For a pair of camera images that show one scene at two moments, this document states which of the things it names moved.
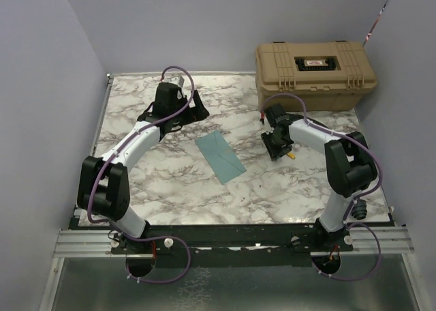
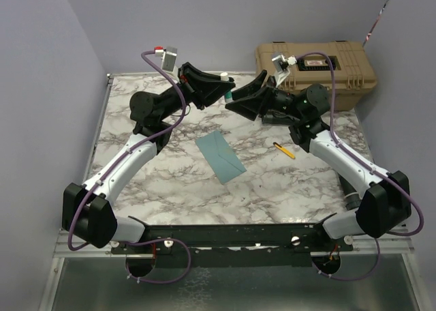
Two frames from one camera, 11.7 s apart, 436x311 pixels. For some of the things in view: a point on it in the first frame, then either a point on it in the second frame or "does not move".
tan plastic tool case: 329,76 does not move
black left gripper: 193,114 -> 204,88
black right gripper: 274,152 -> 252,106
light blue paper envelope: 220,157 does not move
